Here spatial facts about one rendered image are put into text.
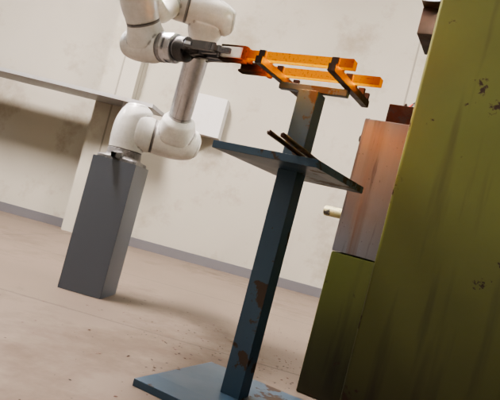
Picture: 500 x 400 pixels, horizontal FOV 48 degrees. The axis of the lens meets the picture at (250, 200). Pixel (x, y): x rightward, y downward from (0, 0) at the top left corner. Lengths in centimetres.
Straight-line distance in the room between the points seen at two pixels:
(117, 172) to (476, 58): 155
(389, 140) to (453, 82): 35
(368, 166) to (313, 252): 300
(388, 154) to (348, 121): 307
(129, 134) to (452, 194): 150
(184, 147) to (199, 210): 238
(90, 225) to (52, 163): 283
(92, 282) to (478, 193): 166
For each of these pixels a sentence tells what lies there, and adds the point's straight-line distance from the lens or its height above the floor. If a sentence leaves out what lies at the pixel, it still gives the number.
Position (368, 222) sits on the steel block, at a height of 58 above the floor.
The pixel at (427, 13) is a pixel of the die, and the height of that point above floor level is 134.
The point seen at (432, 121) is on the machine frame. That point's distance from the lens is 158.
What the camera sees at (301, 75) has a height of 93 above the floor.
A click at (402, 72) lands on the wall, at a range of 506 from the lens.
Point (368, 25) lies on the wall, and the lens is 515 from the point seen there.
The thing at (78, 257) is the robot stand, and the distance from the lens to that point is 256.
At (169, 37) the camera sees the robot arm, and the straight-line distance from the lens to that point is 174.
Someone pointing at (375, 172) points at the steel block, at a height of 74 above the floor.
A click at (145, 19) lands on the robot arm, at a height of 99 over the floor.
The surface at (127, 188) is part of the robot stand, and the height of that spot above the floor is 49.
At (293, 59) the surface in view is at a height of 93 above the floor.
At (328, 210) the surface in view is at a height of 62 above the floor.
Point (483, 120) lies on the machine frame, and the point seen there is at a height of 89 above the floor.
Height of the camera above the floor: 50
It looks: 2 degrees up
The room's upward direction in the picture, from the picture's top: 15 degrees clockwise
